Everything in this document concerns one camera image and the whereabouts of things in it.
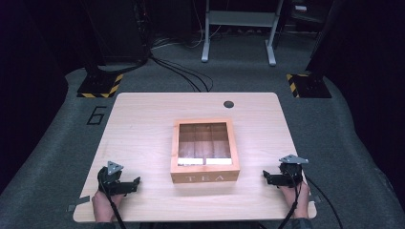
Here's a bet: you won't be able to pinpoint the dark equipment cabinet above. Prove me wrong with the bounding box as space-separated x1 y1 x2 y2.
80 0 151 66

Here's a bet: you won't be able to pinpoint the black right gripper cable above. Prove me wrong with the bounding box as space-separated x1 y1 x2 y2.
277 168 304 229

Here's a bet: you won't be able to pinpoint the white metal stand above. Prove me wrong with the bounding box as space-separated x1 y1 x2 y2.
201 0 285 67

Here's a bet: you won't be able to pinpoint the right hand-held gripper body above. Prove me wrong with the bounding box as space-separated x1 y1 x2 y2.
274 154 309 189

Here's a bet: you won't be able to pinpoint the long black cable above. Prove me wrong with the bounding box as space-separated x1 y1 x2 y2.
305 175 345 229

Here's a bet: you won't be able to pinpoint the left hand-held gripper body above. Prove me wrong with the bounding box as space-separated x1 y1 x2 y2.
96 160 134 196

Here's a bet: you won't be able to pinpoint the person's left hand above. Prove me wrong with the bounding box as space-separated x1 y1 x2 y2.
91 190 124 224

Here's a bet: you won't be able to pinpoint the dark curtain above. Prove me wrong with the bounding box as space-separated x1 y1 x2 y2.
0 0 84 196
305 0 405 195

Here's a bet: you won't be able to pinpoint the person's right hand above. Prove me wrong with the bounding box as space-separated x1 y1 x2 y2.
278 180 310 220

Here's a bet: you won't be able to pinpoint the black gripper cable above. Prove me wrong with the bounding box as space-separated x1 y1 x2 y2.
277 168 304 229
99 173 127 229

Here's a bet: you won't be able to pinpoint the black yellow striped base plate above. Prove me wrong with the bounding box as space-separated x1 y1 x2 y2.
76 73 124 99
286 73 332 99

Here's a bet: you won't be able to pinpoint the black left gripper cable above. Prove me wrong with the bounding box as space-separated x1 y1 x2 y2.
99 173 127 229

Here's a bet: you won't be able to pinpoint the wooden tea box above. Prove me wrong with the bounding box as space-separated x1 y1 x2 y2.
169 118 241 184

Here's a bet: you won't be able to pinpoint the black floor cables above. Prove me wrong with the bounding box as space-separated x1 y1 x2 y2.
148 37 214 94

